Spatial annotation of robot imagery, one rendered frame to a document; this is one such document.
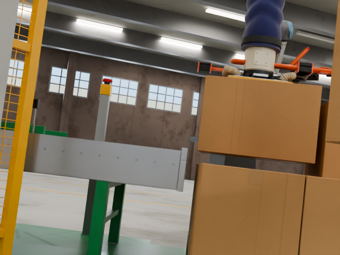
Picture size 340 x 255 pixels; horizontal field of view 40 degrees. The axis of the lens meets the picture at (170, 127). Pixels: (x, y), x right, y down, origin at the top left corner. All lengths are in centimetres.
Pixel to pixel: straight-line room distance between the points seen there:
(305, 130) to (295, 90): 21
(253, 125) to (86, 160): 87
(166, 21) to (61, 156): 877
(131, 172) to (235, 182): 63
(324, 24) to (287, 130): 790
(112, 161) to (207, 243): 70
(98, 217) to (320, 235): 103
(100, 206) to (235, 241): 75
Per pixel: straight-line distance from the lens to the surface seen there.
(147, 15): 1081
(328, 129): 116
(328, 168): 252
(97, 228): 232
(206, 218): 182
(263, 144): 245
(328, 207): 190
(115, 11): 1062
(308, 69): 271
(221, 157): 334
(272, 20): 269
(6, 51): 178
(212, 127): 245
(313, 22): 1014
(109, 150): 229
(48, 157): 235
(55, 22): 1253
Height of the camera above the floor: 53
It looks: 4 degrees up
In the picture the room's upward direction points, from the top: 7 degrees clockwise
